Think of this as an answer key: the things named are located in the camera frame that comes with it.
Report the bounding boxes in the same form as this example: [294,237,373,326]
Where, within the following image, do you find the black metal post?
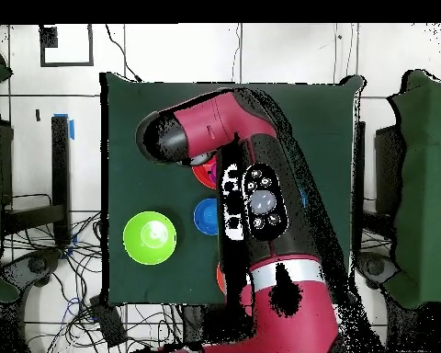
[51,114,73,246]
[353,120,368,252]

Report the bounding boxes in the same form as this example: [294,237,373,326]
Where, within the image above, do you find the grey pedestal foot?
[355,251,402,291]
[0,248,64,289]

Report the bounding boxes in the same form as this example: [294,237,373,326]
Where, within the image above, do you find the dark blue plastic bowl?
[193,198,219,236]

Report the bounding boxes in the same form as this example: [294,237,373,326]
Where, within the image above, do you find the dark green tablecloth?
[99,71,367,308]

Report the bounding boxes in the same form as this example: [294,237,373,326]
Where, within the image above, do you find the orange plastic bowl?
[191,163,219,191]
[215,262,228,295]

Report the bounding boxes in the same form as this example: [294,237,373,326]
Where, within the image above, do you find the tangled floor cables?
[3,211,185,353]

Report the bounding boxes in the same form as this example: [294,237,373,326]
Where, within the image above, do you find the black square frame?
[39,23,95,68]

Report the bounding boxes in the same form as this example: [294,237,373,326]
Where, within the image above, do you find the black power brick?
[89,295,129,348]

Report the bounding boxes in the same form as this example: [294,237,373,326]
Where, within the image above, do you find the black cable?
[104,23,143,83]

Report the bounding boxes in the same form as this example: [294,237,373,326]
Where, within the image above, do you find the blue tape strip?
[53,112,75,142]

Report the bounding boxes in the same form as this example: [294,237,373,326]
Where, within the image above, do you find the green plastic bowl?
[122,211,178,267]

